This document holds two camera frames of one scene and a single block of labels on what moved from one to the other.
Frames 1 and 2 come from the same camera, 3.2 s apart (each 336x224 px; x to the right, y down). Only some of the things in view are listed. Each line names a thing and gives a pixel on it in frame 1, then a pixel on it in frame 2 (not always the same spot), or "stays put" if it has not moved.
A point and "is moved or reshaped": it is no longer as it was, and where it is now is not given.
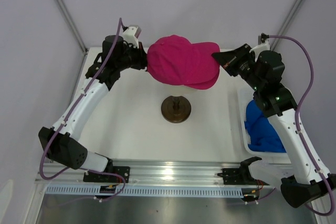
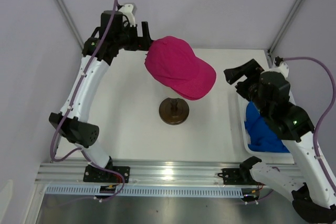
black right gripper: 230,60 to 251,67
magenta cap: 174,60 is moved or reshaped
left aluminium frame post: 62,3 stays put
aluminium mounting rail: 167,172 stays put
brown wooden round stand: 176,109 stays put
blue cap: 262,136 stays put
